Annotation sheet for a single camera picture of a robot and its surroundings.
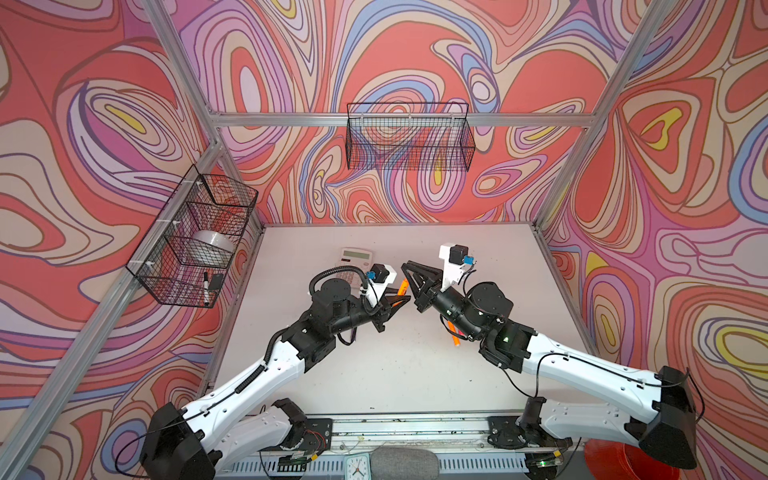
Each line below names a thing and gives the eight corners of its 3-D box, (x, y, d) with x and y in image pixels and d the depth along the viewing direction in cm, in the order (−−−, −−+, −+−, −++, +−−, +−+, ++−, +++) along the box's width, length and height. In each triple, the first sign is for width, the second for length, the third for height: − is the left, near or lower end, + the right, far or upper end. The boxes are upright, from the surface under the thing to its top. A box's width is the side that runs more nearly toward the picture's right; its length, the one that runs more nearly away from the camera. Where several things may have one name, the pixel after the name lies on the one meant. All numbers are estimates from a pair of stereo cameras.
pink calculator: (340, 267, 107) (339, 263, 105) (342, 251, 112) (341, 247, 110) (372, 267, 107) (371, 263, 105) (372, 251, 112) (372, 247, 110)
